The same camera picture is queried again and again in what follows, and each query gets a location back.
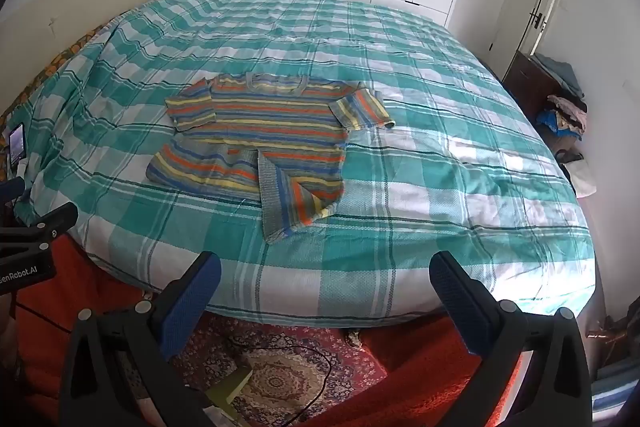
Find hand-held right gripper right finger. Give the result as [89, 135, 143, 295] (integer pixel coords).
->
[429, 251, 594, 427]

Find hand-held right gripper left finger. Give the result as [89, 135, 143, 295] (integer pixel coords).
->
[59, 251, 222, 427]

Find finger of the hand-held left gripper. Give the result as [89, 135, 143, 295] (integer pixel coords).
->
[0, 177, 26, 212]
[0, 202, 79, 253]

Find striped knit sweater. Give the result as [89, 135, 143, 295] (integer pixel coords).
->
[146, 74, 397, 244]

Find grey folded clothes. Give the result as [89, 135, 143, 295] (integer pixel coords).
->
[532, 54, 585, 100]

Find smartphone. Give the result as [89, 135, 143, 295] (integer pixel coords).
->
[9, 123, 27, 168]

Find red shaggy carpet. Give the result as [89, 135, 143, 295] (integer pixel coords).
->
[15, 232, 526, 427]

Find yellow-green book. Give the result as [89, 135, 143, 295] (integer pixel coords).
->
[207, 367, 254, 408]

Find patterned rug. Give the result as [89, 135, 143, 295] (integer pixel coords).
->
[170, 312, 388, 427]

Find orange floral sheet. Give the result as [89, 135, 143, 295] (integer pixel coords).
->
[0, 24, 118, 122]

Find white bag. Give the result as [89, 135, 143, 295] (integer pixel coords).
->
[567, 157, 598, 198]

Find blue striped cloth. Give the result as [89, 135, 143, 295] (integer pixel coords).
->
[592, 359, 637, 414]

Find teal checked blanket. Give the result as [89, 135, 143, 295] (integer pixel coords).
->
[15, 0, 598, 328]

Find beige headboard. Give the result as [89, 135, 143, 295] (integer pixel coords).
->
[0, 0, 193, 118]

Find pink crumpled cloth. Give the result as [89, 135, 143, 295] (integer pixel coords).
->
[547, 94, 588, 135]

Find brown wooden dresser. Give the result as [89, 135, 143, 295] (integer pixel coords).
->
[502, 51, 561, 122]

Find white door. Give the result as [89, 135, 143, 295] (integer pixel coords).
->
[487, 0, 571, 80]

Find black cable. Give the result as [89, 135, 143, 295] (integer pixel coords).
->
[227, 334, 336, 425]

